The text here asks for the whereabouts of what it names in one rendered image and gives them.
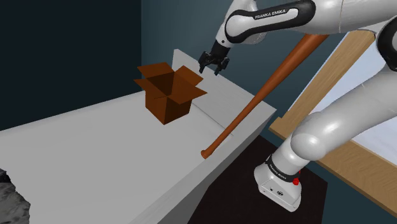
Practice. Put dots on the grey mottled lump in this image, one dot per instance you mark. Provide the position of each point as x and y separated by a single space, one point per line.
12 201

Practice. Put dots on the brown wooden baseball bat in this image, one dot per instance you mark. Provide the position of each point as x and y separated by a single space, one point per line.
263 91

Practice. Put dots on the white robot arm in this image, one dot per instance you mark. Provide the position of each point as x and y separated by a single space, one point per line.
341 124

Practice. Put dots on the pale grey bed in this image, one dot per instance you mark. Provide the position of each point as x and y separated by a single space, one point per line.
93 155

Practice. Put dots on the open brown cardboard box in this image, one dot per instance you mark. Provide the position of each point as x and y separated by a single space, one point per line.
169 96

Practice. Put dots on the dark robot stand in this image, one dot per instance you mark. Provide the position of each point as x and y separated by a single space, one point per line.
235 192

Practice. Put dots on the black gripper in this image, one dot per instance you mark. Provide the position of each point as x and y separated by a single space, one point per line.
219 50

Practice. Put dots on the wooden framed white panel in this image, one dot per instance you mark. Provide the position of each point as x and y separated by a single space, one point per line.
347 167

